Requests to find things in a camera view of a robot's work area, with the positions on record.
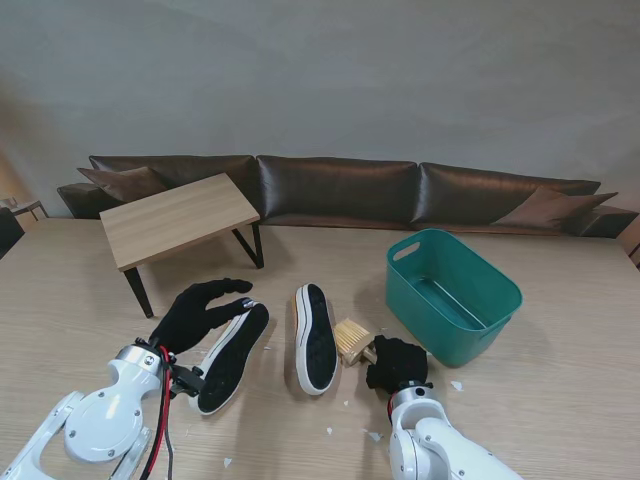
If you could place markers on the green plastic basket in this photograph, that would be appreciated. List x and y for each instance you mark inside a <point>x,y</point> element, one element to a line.
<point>450,310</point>

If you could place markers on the small wooden side table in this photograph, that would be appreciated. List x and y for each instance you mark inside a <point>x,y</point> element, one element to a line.
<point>30,207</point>

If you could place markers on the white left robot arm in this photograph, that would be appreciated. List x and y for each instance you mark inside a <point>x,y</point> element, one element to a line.
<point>100,425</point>

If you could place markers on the light wooden cabinet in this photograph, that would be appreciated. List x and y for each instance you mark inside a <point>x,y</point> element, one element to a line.
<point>631,242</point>

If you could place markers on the yellow canvas sneaker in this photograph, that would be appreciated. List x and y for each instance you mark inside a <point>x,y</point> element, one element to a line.
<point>317,345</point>
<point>235,360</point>

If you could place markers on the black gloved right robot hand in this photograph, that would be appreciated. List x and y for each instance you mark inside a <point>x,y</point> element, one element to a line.
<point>400,365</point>

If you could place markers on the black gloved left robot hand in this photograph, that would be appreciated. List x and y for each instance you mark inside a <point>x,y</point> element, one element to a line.
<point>190,320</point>

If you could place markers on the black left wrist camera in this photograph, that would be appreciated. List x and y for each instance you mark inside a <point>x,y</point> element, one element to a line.
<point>189,381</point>

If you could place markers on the brown sofa cushion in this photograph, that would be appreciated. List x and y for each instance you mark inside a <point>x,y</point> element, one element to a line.
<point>550,207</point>
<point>120,182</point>

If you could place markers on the wooden shoe brush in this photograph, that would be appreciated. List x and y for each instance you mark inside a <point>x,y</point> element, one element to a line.
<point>350,340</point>

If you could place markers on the dark brown leather sofa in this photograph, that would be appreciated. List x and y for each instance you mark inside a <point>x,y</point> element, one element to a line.
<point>340,190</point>

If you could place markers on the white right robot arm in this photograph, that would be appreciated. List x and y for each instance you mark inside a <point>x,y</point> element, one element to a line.
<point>430,440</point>

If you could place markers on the small wooden black-legged bench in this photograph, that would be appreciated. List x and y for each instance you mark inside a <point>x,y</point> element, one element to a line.
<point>175,220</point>

